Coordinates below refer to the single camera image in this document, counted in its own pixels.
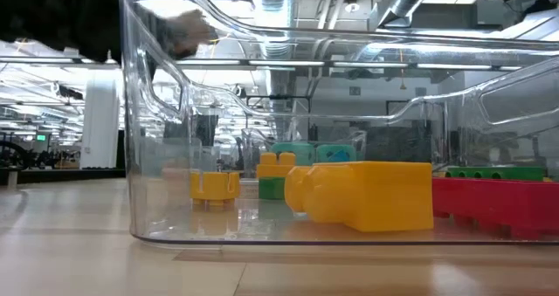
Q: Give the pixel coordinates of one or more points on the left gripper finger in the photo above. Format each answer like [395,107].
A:
[159,38]

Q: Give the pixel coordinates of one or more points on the small orange-yellow toy brick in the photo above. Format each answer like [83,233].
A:
[215,187]

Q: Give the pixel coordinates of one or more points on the yellow two-stud toy brick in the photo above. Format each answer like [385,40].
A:
[275,168]

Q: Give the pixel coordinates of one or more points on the blue sloped toy brick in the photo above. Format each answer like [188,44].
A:
[340,156]

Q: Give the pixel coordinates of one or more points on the green long toy brick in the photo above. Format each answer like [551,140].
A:
[493,173]

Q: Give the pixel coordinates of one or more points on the red long toy brick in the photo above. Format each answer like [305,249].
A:
[493,204]

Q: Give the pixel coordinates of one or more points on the black ceiling projector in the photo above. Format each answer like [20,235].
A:
[69,93]

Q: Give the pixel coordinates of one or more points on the white pillar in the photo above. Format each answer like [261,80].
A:
[99,125]

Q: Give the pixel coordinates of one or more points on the small dark green brick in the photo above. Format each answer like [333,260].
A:
[271,188]

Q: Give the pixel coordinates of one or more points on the round ceiling sensor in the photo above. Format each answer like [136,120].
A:
[351,5]

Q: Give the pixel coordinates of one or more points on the large clear plastic bin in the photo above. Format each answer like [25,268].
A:
[244,235]

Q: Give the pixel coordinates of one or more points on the silver round ventilation duct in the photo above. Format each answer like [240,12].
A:
[275,25]

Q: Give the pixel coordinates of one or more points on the silver slanted ventilation duct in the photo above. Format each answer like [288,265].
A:
[408,1]

